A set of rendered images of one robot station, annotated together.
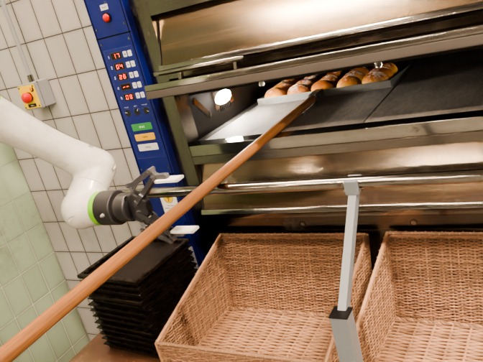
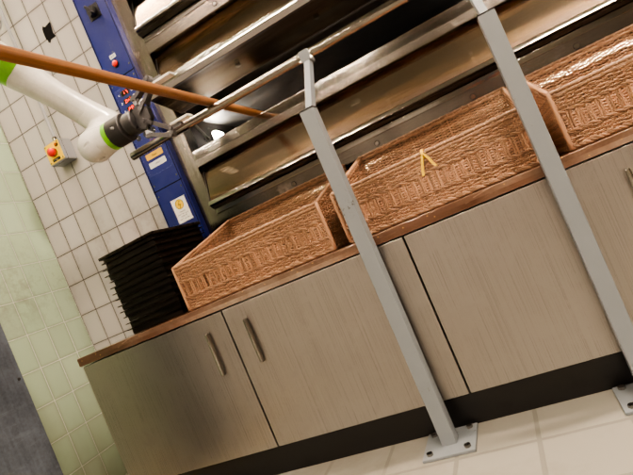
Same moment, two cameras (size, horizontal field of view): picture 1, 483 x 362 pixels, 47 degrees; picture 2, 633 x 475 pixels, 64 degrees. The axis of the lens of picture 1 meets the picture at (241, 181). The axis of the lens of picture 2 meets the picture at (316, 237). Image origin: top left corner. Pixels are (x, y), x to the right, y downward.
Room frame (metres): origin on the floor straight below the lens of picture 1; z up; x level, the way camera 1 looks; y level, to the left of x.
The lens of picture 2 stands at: (-0.28, 0.25, 0.61)
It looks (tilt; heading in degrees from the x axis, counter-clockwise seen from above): 1 degrees up; 348
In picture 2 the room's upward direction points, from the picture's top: 23 degrees counter-clockwise
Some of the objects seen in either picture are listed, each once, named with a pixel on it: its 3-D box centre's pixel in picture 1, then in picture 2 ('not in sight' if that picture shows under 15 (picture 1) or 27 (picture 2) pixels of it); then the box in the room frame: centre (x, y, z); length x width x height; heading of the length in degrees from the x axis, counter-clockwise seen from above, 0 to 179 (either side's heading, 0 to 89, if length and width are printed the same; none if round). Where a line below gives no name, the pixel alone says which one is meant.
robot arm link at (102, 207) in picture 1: (114, 207); (122, 130); (1.39, 0.34, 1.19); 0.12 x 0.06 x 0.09; 148
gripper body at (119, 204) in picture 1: (134, 206); (139, 119); (1.34, 0.28, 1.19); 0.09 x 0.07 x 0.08; 58
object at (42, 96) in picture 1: (36, 94); (59, 152); (2.17, 0.67, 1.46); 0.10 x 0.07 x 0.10; 58
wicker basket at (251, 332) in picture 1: (268, 307); (272, 232); (1.49, 0.02, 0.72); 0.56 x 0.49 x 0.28; 58
